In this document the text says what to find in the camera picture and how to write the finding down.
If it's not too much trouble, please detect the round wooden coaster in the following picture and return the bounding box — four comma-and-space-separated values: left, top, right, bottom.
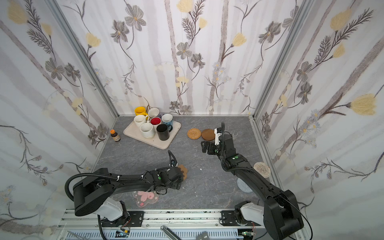
201, 129, 216, 141

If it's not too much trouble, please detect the cork paw print coaster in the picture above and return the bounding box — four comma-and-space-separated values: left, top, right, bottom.
178, 165, 188, 181

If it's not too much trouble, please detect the woven rattan round coaster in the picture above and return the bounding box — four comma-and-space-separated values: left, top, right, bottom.
187, 128, 202, 140

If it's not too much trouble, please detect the pink flower coaster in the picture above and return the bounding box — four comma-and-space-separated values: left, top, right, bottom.
133, 191, 159, 208

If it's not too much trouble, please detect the grey round coaster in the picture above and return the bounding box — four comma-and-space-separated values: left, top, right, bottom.
237, 178, 253, 193

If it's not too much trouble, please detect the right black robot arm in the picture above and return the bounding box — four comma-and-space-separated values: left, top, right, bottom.
201, 134, 304, 240

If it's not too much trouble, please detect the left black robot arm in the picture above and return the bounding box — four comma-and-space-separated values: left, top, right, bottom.
65, 166, 184, 217

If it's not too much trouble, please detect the white woven round coaster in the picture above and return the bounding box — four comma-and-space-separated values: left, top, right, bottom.
254, 162, 271, 179

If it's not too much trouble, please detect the black mug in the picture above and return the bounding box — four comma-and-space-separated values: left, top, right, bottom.
156, 124, 173, 141

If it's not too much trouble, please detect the blue floral mug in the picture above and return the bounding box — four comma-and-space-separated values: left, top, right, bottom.
162, 114, 173, 126

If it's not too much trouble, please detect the speckled white mug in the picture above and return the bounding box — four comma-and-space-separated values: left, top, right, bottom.
140, 123, 155, 139

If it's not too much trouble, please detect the white mug red inside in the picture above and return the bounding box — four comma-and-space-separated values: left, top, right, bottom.
150, 117, 163, 132

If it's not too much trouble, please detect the lavender mug white inside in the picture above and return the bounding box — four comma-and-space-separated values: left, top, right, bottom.
148, 108, 160, 119

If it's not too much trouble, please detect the beige serving tray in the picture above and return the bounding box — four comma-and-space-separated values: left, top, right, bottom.
123, 121, 182, 150

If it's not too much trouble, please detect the small brown bottle orange cap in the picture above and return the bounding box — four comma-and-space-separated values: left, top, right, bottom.
110, 130, 121, 142

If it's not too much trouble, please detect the yellow mug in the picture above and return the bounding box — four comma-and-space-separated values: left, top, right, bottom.
135, 107, 148, 116

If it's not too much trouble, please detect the aluminium frame rail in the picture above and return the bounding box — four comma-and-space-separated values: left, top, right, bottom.
56, 209, 304, 240

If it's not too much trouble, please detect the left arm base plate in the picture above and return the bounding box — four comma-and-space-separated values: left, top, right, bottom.
101, 211, 145, 227

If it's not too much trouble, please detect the white mug with handle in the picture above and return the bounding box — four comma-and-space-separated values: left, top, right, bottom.
134, 115, 150, 129

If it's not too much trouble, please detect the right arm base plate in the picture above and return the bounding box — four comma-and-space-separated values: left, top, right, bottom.
219, 210, 260, 227

